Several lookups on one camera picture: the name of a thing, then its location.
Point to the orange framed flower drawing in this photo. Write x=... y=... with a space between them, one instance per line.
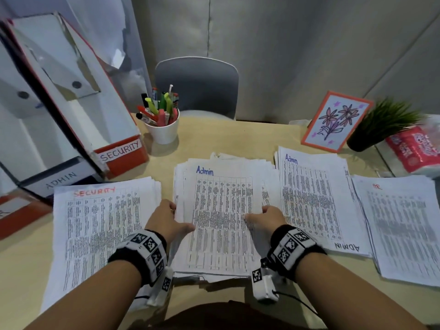
x=335 y=121

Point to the HR paper pile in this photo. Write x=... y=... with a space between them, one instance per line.
x=398 y=230

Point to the red white paper towel pack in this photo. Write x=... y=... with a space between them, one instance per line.
x=412 y=149

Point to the white pen cup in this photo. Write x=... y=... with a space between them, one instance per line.
x=164 y=134

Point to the bunch of coloured markers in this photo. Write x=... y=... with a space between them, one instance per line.
x=160 y=106

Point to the black wristband with markers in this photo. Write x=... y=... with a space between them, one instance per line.
x=292 y=249
x=144 y=252

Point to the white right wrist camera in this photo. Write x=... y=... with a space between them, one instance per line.
x=263 y=286

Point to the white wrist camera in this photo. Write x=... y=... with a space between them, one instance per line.
x=263 y=286
x=163 y=288

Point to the clear plastic bag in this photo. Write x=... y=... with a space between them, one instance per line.
x=433 y=121

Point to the green plant in black pot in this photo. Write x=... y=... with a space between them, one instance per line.
x=361 y=142

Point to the security paper pile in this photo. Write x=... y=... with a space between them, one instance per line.
x=96 y=223

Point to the admin paper pile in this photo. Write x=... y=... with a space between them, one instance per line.
x=316 y=202

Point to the person's right forearm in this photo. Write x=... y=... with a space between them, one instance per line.
x=350 y=295

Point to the person's dark shirt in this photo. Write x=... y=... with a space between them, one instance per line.
x=233 y=319

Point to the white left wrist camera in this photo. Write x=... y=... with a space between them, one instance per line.
x=163 y=288

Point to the small white container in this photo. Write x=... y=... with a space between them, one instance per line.
x=298 y=123

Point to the black admin file box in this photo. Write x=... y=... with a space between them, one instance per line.
x=27 y=147

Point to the unsorted paper pile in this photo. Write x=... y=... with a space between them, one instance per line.
x=227 y=159

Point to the black left wristband with markers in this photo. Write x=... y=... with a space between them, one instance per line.
x=144 y=252

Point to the person's left forearm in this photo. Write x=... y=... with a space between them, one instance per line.
x=86 y=299

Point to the person's right hand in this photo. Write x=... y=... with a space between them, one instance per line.
x=270 y=219

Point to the black right wristband with markers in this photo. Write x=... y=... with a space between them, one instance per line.
x=292 y=249

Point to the person's left hand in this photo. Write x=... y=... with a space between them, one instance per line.
x=165 y=223

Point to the grey chair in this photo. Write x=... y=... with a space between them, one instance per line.
x=196 y=85

